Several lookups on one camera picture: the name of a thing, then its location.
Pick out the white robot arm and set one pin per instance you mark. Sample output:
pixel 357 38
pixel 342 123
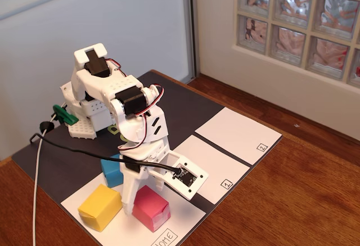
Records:
pixel 95 85

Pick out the grey metal door post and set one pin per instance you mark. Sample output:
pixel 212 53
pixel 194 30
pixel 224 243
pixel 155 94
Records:
pixel 191 32

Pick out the green clamp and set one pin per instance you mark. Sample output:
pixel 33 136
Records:
pixel 67 116

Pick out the red paper box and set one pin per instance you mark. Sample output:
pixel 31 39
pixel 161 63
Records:
pixel 152 206

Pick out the white zone one sheet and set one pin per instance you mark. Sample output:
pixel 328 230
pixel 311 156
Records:
pixel 219 167

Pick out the pale frosted door panel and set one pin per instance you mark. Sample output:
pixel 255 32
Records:
pixel 84 18

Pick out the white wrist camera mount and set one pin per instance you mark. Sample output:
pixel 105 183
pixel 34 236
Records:
pixel 197 186

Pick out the white home zone sheet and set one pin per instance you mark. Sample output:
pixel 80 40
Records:
pixel 180 215

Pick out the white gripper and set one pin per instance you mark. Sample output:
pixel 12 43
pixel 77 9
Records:
pixel 132 179

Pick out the white zone two sheet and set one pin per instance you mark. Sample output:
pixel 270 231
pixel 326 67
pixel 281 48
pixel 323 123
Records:
pixel 239 133

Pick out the dark grey mat board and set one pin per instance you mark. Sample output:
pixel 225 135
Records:
pixel 191 108

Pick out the blue paper box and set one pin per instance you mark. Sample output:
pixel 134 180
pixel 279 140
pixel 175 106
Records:
pixel 111 172

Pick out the glass block window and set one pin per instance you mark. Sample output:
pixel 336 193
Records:
pixel 289 1

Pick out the yellow paper box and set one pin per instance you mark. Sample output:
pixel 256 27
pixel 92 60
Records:
pixel 98 206

